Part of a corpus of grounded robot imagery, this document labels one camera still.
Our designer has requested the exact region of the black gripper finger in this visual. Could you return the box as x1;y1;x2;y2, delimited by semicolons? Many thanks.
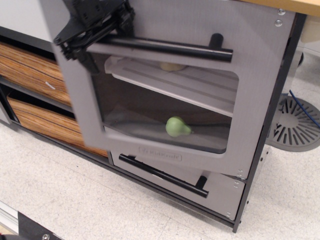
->
117;6;135;37
74;49;100;75

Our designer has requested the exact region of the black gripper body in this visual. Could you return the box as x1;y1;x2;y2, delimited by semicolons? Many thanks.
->
53;0;130;60

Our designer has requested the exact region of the black oven door handle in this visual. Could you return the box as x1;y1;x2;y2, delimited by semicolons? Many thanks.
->
100;33;233;63

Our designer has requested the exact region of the grey oven door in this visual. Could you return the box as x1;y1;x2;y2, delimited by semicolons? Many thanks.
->
40;0;296;183

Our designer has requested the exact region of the upper wood-pattern bin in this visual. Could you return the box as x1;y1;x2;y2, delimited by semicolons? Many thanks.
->
0;42;72;107

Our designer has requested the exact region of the wood-pattern bin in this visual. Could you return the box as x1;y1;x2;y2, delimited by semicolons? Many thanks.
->
7;92;108;158
0;42;72;107

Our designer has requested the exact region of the beige toy potato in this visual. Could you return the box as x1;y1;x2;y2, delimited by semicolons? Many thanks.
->
159;62;186;72

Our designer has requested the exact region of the lower wood-pattern bin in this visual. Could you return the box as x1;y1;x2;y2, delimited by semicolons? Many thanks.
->
7;92;108;158

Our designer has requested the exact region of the black toy kitchen cabinet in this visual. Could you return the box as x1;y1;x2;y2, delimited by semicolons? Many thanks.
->
0;12;308;234

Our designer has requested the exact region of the green toy pear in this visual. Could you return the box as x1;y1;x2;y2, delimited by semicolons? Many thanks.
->
165;116;192;138

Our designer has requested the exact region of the wooden countertop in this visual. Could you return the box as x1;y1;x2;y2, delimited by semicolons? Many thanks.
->
244;0;320;17

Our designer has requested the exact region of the grey lower drawer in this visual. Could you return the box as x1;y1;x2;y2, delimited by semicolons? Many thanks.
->
111;152;245;220

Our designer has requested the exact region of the grey round slotted base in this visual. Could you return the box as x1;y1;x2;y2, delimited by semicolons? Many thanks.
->
266;95;320;152

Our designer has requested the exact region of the blue cable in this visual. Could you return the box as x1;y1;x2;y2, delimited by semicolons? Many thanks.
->
288;89;320;129

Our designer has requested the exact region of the black base plate with screw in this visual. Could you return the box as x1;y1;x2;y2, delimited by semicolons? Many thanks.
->
0;211;66;240

